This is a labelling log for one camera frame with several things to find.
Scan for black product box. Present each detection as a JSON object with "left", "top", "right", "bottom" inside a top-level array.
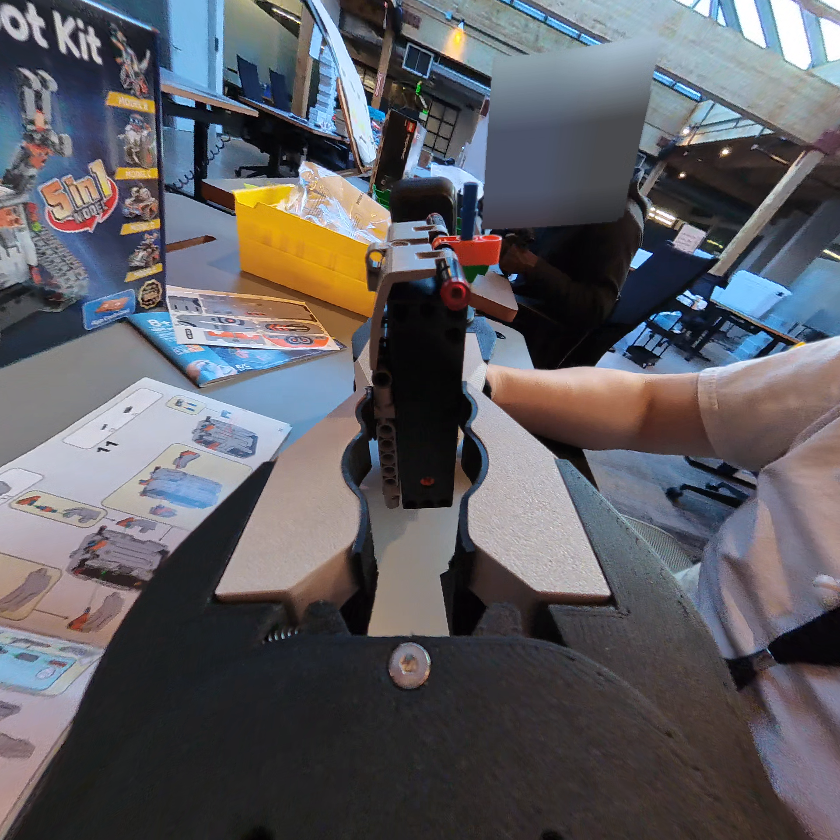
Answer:
[{"left": 369, "top": 108, "right": 429, "bottom": 193}]

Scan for open instruction booklet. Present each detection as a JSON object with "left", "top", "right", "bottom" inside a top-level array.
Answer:
[{"left": 0, "top": 377, "right": 291, "bottom": 821}]

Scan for blue closed booklet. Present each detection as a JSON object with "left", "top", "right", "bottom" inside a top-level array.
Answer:
[{"left": 128, "top": 311, "right": 347, "bottom": 389}]

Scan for robot sticker sheet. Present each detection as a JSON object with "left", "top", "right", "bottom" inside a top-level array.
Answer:
[{"left": 166, "top": 287, "right": 343, "bottom": 351}]

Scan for person's right forearm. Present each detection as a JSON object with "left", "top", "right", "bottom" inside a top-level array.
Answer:
[{"left": 486, "top": 363, "right": 719, "bottom": 460}]

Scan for toy robot kit box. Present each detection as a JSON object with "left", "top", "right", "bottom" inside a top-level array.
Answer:
[{"left": 0, "top": 0, "right": 166, "bottom": 368}]

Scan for yellow plastic bin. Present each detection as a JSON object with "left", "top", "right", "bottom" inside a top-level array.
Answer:
[{"left": 234, "top": 184, "right": 395, "bottom": 319}]

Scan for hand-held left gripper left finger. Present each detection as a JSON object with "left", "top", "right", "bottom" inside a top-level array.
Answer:
[{"left": 214, "top": 386, "right": 380, "bottom": 631}]

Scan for black grey robot block assembly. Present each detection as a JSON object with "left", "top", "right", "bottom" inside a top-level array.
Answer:
[{"left": 365, "top": 184, "right": 503, "bottom": 511}]

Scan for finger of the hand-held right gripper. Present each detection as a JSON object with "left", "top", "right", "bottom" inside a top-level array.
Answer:
[
  {"left": 467, "top": 315, "right": 534, "bottom": 370},
  {"left": 352, "top": 320, "right": 378, "bottom": 389}
]

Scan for blue office chair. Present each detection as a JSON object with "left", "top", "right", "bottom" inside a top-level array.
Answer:
[{"left": 600, "top": 241, "right": 721, "bottom": 370}]

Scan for clear plastic bags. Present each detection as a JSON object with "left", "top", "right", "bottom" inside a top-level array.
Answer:
[{"left": 276, "top": 161, "right": 392, "bottom": 245}]

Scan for person in white shirt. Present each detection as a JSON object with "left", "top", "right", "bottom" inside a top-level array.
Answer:
[{"left": 694, "top": 335, "right": 840, "bottom": 840}]

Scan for white storage box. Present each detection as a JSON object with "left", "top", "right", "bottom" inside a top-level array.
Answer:
[{"left": 724, "top": 269, "right": 793, "bottom": 317}]

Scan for grey desk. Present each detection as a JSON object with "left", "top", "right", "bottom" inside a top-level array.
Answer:
[{"left": 0, "top": 190, "right": 534, "bottom": 475}]

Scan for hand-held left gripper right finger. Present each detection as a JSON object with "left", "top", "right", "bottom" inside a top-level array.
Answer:
[{"left": 443, "top": 382, "right": 614, "bottom": 618}]

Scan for black shoulder strap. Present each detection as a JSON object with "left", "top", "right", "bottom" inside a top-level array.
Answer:
[{"left": 725, "top": 607, "right": 840, "bottom": 690}]

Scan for leaning white board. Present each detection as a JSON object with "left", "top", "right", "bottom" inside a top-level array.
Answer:
[{"left": 307, "top": 0, "right": 379, "bottom": 175}]

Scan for background wooden desk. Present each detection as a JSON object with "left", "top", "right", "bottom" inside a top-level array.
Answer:
[{"left": 161, "top": 69, "right": 260, "bottom": 198}]

